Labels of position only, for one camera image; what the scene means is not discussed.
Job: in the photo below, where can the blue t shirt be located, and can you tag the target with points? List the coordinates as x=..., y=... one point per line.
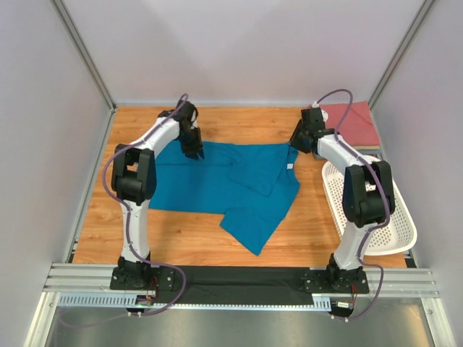
x=251, y=186

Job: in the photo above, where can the aluminium frame post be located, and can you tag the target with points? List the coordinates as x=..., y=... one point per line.
x=399, y=54
x=76, y=38

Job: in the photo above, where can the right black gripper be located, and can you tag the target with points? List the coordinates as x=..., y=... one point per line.
x=300, y=139

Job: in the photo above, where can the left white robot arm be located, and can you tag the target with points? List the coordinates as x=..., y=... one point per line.
x=133, y=184

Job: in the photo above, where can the folded red t shirt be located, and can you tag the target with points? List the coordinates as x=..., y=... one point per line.
x=357, y=128

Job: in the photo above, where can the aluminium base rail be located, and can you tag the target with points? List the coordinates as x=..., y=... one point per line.
x=392, y=282

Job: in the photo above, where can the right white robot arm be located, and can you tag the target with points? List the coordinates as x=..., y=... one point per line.
x=367, y=202

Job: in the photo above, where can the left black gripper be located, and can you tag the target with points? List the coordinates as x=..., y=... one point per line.
x=192, y=145

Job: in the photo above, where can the left aluminium frame post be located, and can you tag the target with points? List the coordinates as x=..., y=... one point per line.
x=76, y=38

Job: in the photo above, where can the right aluminium frame post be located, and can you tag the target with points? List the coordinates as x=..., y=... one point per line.
x=399, y=54

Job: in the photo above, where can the grey slotted cable duct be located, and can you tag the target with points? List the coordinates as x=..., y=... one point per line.
x=134, y=301

